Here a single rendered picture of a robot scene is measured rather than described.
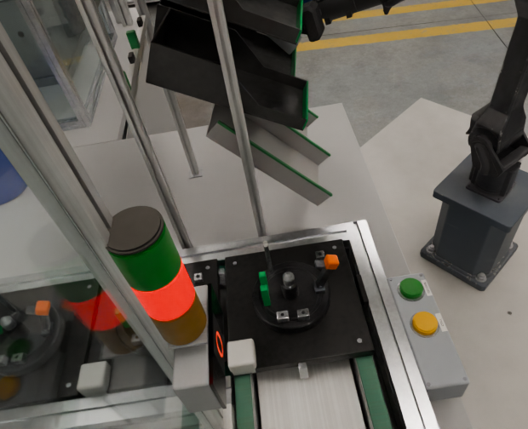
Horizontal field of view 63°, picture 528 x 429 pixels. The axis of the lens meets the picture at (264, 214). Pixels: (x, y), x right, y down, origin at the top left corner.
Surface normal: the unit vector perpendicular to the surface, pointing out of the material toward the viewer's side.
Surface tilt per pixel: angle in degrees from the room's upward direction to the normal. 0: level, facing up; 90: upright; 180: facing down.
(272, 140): 45
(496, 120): 60
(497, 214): 0
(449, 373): 0
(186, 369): 0
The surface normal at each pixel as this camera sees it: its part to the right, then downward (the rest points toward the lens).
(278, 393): -0.13, -0.67
